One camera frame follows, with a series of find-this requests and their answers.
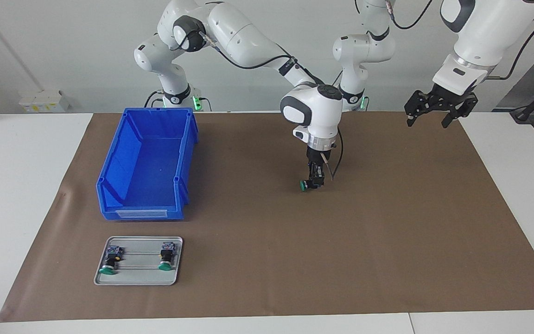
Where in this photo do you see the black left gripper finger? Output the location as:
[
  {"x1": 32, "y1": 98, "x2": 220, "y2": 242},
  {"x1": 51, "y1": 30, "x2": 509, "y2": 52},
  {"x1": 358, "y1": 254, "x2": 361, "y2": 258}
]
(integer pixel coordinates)
[
  {"x1": 442, "y1": 95, "x2": 478, "y2": 129},
  {"x1": 405, "y1": 90, "x2": 434, "y2": 127}
]

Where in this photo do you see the brown table mat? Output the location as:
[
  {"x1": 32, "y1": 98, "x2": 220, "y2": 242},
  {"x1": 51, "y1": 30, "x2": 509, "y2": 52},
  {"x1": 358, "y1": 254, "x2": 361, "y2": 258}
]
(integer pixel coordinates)
[{"x1": 0, "y1": 110, "x2": 534, "y2": 323}]

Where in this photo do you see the blue plastic storage bin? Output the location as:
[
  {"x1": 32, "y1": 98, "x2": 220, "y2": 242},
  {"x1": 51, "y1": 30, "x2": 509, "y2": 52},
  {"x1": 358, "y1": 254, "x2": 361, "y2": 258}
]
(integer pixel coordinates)
[{"x1": 96, "y1": 108, "x2": 199, "y2": 221}]

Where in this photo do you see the grey metal tray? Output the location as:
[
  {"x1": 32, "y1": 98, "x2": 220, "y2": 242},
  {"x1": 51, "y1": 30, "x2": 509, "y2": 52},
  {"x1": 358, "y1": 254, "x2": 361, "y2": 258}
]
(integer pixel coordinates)
[{"x1": 93, "y1": 236, "x2": 183, "y2": 286}]

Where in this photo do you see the white power strip box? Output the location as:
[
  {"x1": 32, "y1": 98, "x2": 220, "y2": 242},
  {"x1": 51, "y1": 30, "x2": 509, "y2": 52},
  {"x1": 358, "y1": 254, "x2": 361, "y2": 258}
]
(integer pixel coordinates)
[{"x1": 19, "y1": 90, "x2": 69, "y2": 113}]

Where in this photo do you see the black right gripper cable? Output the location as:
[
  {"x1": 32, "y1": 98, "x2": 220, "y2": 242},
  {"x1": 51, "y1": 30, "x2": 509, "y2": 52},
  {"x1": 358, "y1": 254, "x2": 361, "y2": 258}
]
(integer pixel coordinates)
[{"x1": 200, "y1": 30, "x2": 343, "y2": 181}]

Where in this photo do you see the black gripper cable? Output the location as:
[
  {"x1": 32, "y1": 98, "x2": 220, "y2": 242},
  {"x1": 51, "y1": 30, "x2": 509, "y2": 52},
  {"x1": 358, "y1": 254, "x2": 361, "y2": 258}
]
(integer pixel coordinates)
[
  {"x1": 354, "y1": 0, "x2": 534, "y2": 82},
  {"x1": 200, "y1": 30, "x2": 343, "y2": 181}
]

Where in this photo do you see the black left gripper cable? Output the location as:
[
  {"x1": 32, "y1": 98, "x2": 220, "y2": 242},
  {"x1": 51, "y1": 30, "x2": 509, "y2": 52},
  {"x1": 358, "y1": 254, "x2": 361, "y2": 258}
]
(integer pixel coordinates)
[{"x1": 354, "y1": 0, "x2": 534, "y2": 82}]

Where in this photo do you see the black arm base cable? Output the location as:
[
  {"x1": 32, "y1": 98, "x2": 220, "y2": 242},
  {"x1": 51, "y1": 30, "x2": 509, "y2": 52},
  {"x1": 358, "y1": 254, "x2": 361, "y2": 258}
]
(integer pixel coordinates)
[{"x1": 144, "y1": 90, "x2": 165, "y2": 108}]

